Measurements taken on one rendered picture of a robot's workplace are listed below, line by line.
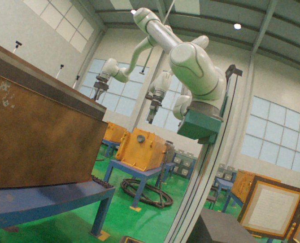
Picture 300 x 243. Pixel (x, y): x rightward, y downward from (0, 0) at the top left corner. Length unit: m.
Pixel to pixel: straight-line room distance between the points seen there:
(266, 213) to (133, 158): 2.49
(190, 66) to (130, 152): 2.84
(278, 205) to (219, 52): 10.91
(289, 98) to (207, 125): 11.53
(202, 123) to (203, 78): 0.20
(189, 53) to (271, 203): 1.55
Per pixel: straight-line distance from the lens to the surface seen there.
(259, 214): 1.80
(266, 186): 1.75
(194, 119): 0.74
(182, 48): 0.66
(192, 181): 1.18
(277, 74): 12.43
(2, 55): 0.96
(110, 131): 7.00
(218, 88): 0.78
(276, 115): 11.39
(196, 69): 0.64
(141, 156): 3.25
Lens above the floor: 1.21
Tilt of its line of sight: 6 degrees up
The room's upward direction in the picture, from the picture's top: 20 degrees clockwise
